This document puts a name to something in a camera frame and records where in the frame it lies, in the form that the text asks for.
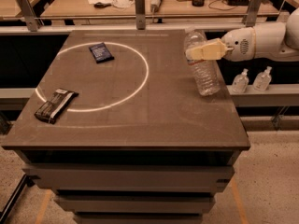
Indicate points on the clear plastic water bottle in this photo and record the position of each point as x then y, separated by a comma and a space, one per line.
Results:
203, 71

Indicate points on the dark blue snack packet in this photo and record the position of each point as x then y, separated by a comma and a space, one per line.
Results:
101, 53

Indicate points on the clear sanitizer bottle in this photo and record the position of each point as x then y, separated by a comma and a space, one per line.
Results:
263, 79
241, 82

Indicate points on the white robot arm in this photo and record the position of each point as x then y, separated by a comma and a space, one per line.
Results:
278, 41

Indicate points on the left metal rail bracket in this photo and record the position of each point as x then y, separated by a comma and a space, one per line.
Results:
29, 15

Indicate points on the black snack bar wrapper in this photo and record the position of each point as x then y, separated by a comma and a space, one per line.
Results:
51, 109

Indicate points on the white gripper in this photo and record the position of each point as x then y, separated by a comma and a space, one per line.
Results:
239, 45

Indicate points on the middle metal rail bracket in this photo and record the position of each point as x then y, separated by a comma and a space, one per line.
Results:
140, 17

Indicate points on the grey stacked table base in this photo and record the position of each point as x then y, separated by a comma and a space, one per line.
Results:
132, 194

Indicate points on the right clear sanitizer bottle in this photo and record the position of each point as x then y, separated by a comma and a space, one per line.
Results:
263, 79

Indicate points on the left clear sanitizer bottle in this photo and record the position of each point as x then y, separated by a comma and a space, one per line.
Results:
241, 82

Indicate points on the right metal rail bracket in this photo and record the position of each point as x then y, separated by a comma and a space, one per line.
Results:
254, 6

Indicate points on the metal rail bracket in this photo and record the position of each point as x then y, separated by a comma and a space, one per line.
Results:
29, 15
254, 6
140, 17

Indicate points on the white handheld tool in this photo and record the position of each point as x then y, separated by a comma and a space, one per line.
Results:
155, 5

